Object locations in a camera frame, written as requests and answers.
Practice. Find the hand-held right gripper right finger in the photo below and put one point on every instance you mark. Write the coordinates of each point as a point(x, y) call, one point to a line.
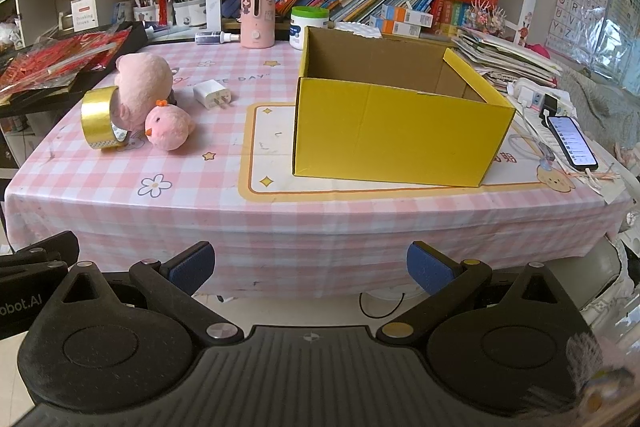
point(430, 267)

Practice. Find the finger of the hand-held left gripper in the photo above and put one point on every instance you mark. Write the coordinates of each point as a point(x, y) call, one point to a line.
point(45, 254)

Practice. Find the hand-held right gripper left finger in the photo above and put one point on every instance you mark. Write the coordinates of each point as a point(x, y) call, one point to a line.
point(192, 264)

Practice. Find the small pink chick plush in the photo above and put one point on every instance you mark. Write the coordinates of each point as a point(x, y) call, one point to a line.
point(170, 127)

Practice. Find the yellow cardboard box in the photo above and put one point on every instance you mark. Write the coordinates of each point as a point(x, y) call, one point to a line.
point(390, 132)

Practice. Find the gold tape roll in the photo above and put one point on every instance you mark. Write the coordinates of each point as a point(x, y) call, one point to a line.
point(97, 112)

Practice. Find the white charger plug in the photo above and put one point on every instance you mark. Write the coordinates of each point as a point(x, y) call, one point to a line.
point(210, 93)

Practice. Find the large pink plush toy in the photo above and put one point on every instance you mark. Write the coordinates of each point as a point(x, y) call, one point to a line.
point(142, 77)

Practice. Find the black smartphone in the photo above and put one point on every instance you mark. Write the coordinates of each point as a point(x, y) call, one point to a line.
point(572, 142)

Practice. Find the red paper decoration packets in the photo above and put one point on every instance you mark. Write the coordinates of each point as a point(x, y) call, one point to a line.
point(60, 57)

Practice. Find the white power strip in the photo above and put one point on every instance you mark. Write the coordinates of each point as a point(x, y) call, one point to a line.
point(525, 89)

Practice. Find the black charger plug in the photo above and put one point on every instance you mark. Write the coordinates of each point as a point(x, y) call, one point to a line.
point(550, 103)

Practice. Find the stack of papers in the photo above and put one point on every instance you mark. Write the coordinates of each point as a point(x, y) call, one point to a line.
point(505, 57)

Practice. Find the clear spray bottle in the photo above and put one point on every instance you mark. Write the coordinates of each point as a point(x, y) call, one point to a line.
point(210, 38)

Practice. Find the black electronic keyboard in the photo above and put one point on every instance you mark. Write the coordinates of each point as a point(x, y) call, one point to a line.
point(134, 39)

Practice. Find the grey cloth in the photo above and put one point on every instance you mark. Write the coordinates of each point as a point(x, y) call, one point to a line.
point(610, 117)

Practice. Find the orange white carton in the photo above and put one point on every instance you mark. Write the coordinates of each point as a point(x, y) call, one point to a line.
point(395, 28)
point(407, 14)

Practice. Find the white straw box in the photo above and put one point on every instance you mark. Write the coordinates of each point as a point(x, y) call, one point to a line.
point(82, 14)

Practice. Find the pink humidifier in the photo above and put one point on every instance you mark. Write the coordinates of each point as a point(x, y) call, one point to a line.
point(257, 27)

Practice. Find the white quilted pouch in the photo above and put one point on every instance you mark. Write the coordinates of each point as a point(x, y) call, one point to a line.
point(357, 29)

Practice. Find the wide white pen holder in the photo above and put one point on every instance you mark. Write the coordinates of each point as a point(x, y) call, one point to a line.
point(189, 13)

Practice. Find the small white pen holder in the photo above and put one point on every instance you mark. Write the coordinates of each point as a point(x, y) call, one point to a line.
point(146, 14)

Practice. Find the blue white small carton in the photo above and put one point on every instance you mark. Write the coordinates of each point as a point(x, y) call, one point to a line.
point(122, 12)

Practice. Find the colourful beaded headdress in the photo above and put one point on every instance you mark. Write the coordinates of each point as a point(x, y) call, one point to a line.
point(485, 18)

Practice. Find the white jar green lid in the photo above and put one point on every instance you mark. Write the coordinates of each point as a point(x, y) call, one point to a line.
point(307, 22)

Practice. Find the pale wall chart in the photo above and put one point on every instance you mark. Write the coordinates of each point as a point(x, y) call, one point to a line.
point(620, 27)

